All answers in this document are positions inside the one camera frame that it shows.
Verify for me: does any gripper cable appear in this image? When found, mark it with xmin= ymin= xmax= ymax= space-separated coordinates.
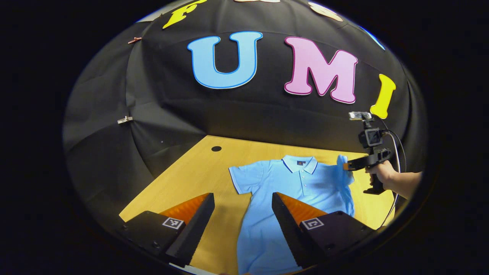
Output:
xmin=382 ymin=129 xmax=406 ymax=230

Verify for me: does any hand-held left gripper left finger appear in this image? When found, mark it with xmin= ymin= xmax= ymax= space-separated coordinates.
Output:
xmin=121 ymin=192 xmax=215 ymax=268

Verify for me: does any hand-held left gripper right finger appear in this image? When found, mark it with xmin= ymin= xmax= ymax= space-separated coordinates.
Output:
xmin=272 ymin=192 xmax=377 ymax=269

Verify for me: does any black backdrop cloth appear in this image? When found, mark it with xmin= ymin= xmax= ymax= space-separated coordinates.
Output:
xmin=63 ymin=0 xmax=427 ymax=230

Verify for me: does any light blue T-shirt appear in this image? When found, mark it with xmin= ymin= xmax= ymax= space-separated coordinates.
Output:
xmin=228 ymin=154 xmax=356 ymax=275

